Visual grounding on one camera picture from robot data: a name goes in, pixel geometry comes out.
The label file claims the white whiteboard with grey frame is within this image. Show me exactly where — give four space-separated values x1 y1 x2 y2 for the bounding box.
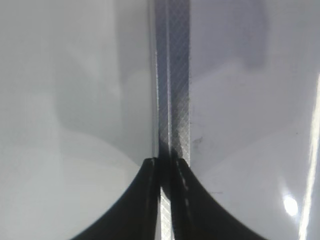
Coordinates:
0 0 320 240

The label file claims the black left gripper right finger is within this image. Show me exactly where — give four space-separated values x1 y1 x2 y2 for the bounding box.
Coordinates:
170 158 264 240

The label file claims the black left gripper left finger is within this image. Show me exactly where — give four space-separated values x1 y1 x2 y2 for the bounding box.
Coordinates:
73 158 160 240

